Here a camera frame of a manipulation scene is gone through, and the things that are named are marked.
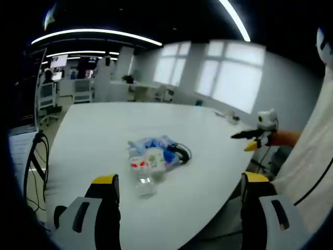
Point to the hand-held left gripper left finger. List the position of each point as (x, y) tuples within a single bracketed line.
[(86, 224)]

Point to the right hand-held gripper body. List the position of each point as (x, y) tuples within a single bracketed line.
[(266, 118)]

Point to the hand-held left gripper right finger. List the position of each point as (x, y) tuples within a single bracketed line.
[(265, 221)]

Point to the clear plastic bottle red label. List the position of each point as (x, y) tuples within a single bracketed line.
[(145, 187)]

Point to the blue plastic package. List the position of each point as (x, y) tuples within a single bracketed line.
[(160, 142)]

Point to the pale blue packet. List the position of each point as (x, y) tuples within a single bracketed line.
[(136, 146)]

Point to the table socket strip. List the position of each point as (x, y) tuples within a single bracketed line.
[(229, 117)]

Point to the large window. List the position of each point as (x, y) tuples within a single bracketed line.
[(171, 62), (231, 75)]

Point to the small blue object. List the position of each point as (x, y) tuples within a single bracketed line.
[(199, 102)]

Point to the black tripod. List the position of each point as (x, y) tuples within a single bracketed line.
[(30, 159)]

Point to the white table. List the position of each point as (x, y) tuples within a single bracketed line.
[(104, 135)]

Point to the white worn chest device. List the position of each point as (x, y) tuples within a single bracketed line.
[(326, 49)]

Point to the white blue notice board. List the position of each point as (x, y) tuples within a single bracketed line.
[(19, 151)]

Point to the ceiling light strip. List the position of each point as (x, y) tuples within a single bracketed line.
[(235, 18)]

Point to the white office desk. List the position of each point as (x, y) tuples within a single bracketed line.
[(145, 89)]

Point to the potted plant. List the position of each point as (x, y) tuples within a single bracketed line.
[(128, 79)]

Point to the white mesh office chair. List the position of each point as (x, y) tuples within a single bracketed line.
[(83, 89), (48, 96)]

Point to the white rounded kiosk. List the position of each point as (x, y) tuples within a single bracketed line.
[(103, 78)]

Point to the small lit monitor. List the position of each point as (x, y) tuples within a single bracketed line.
[(57, 76)]

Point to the pink lit monitor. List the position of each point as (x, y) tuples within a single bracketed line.
[(59, 61)]

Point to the long curved ceiling light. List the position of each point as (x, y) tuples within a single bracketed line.
[(104, 31)]

